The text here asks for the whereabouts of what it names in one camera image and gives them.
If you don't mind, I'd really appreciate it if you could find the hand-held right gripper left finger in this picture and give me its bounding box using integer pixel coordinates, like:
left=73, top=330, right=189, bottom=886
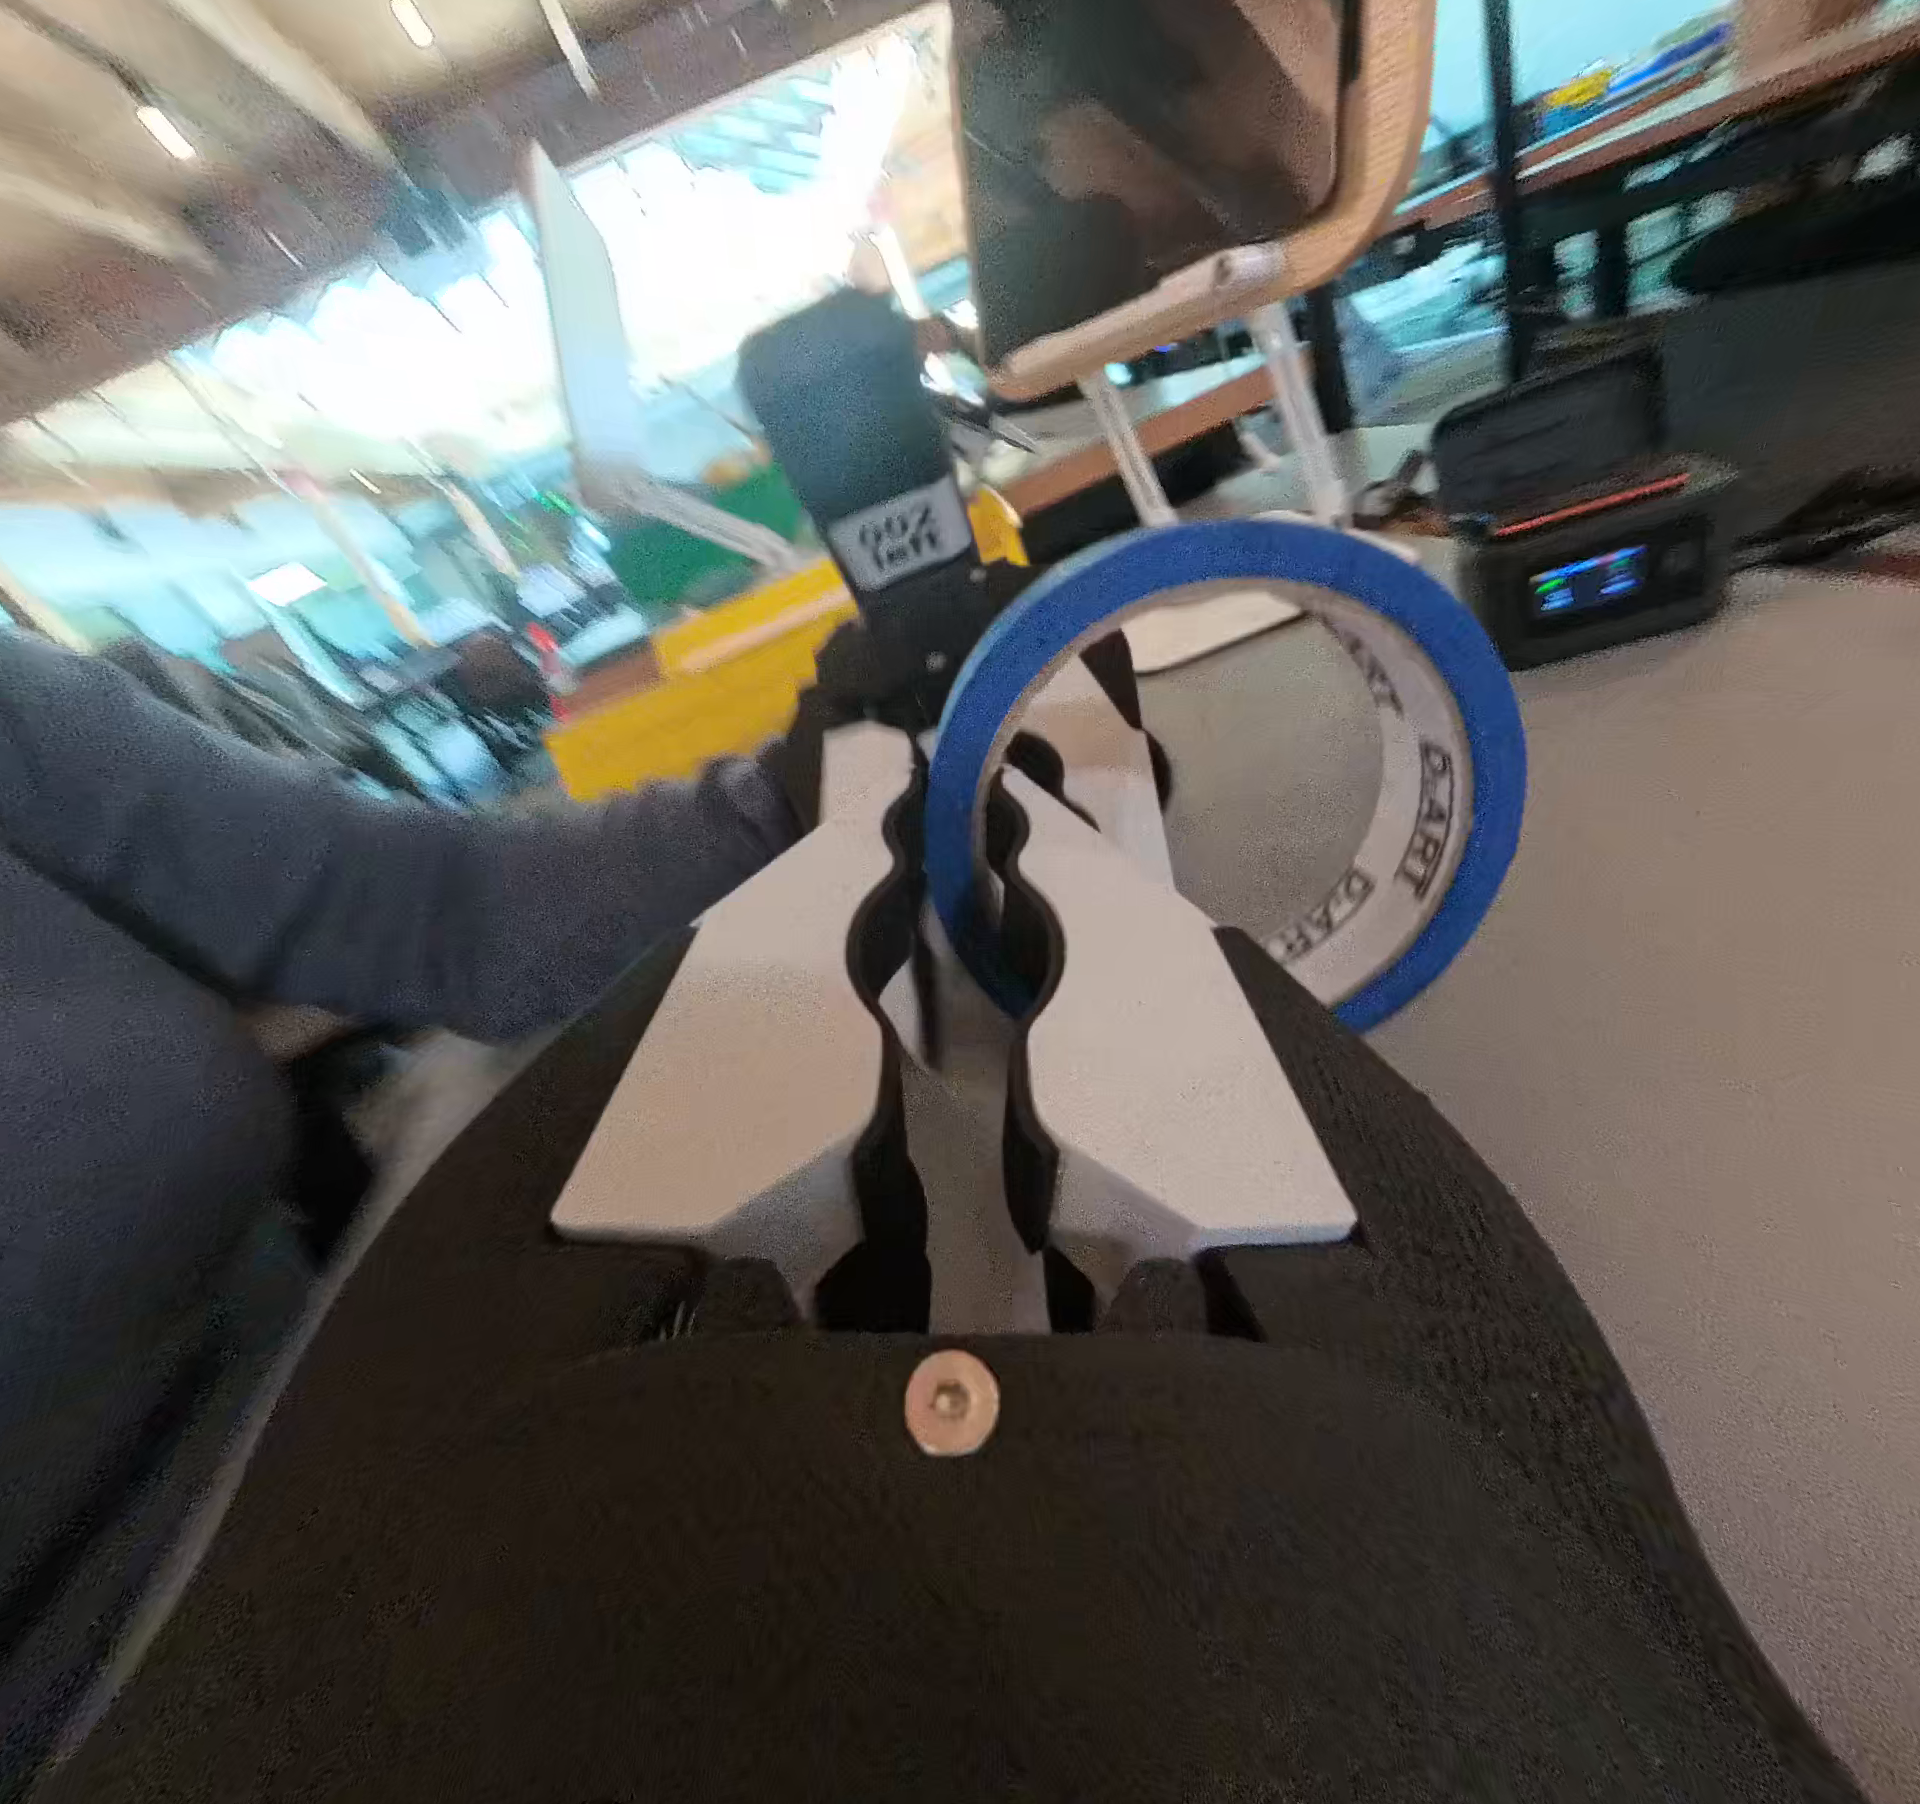
left=553, top=723, right=925, bottom=1314

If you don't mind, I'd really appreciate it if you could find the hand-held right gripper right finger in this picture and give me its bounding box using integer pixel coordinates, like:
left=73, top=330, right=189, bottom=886
left=982, top=767, right=1360, bottom=1305

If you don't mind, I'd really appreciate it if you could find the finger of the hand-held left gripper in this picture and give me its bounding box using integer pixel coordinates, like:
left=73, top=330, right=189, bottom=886
left=1008, top=630, right=1179, bottom=804

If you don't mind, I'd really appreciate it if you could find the blue tape roll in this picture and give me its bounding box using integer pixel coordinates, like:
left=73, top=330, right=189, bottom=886
left=922, top=518, right=1529, bottom=1036

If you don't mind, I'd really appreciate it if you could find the yellow plastic bin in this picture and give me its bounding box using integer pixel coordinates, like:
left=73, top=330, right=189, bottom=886
left=545, top=483, right=1036, bottom=804

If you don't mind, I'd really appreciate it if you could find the person's left forearm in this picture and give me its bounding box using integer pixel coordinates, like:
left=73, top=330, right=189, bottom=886
left=0, top=634, right=819, bottom=1043

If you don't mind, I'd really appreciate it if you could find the green bin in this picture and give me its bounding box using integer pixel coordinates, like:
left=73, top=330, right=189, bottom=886
left=607, top=460, right=805, bottom=609

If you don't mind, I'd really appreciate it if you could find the black charger case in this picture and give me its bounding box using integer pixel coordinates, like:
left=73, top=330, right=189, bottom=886
left=1429, top=341, right=1746, bottom=673

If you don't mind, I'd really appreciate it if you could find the person's torso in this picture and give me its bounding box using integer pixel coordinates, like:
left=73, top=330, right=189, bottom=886
left=0, top=844, right=376, bottom=1760

